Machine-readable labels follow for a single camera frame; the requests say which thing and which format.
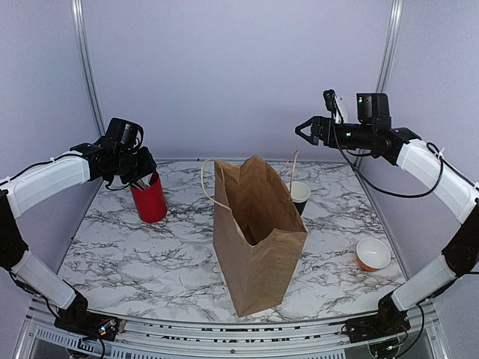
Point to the front aluminium rail base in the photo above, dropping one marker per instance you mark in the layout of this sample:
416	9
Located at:
130	337

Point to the red cylindrical holder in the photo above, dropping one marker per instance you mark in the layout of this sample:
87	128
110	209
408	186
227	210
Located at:
150	202

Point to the brown paper bag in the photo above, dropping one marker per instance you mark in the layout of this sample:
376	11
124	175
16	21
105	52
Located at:
258	234

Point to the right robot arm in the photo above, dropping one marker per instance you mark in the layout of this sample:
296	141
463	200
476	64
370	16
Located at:
404	149

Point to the white wrapped straw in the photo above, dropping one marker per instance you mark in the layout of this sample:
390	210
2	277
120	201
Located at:
140	184

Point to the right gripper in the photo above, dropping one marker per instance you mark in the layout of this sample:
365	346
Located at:
318	122

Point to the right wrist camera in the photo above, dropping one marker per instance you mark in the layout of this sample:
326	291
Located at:
336	107

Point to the orange white bowl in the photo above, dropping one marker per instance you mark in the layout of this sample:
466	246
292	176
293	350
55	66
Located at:
372	254

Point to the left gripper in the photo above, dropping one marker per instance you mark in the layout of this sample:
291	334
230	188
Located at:
148	166

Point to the aluminium frame post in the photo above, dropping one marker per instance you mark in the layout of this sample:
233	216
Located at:
382	25
86	65

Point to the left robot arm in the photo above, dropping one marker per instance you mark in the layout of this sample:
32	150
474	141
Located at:
81	164

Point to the left aluminium frame post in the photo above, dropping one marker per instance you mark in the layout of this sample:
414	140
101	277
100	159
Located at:
86	65

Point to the right aluminium frame post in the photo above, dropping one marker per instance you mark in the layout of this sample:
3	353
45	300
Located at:
382	25

